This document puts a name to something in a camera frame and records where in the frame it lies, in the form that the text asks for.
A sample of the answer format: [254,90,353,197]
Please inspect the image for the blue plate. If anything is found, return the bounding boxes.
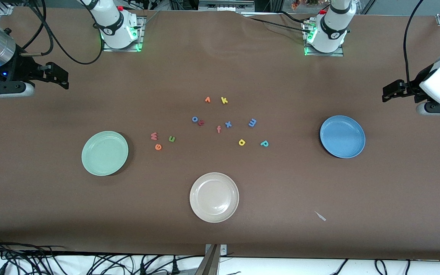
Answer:
[320,115,366,159]

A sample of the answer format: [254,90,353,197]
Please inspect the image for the green plate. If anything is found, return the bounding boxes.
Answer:
[81,131,129,176]

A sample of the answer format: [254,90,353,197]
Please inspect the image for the orange flowers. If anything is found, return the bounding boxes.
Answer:
[291,0,320,10]

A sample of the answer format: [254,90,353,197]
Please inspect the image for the brown table cover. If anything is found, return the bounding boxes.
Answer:
[0,6,440,260]

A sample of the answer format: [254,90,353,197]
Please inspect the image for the grey metal box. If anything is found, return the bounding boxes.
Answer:
[198,0,255,12]

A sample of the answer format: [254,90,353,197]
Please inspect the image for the beige plate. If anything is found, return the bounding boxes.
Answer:
[189,172,239,223]

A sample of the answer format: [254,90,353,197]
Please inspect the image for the grey metal bar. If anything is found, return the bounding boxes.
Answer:
[194,244,220,275]

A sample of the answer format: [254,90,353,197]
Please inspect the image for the black cable with gold plug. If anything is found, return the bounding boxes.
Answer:
[19,0,55,58]

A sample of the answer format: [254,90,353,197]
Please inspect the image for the black right arm loop cable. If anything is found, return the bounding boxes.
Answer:
[41,0,104,65]

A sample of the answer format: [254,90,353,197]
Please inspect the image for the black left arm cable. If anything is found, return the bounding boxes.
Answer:
[403,0,425,96]

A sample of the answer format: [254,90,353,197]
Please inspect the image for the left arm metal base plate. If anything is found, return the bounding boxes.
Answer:
[303,21,345,57]

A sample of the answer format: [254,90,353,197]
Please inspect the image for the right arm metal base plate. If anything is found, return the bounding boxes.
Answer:
[103,16,145,52]

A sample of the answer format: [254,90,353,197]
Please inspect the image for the short black base cable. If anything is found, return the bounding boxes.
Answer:
[279,11,309,23]

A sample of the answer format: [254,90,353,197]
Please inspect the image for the long black base cable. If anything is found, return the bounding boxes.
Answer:
[247,17,308,33]

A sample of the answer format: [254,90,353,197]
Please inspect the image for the silver table edge bracket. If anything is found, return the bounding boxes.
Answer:
[205,244,227,256]

